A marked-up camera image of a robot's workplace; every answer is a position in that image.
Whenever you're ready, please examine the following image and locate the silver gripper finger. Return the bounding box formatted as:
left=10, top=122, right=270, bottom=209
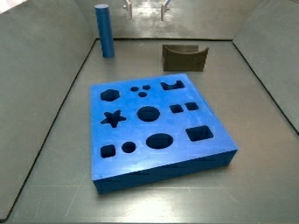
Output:
left=123, top=0, right=132, bottom=20
left=162, top=0, right=172, bottom=21

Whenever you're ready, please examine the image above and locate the blue cylinder peg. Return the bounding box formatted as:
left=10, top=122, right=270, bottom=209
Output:
left=95, top=4, right=115, bottom=58

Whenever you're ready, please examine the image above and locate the blue foam shape board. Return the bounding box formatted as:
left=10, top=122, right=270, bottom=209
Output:
left=90, top=73, right=239, bottom=193

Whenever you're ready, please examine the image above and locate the dark curved cradle block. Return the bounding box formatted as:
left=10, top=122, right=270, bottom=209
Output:
left=163, top=45, right=210, bottom=72

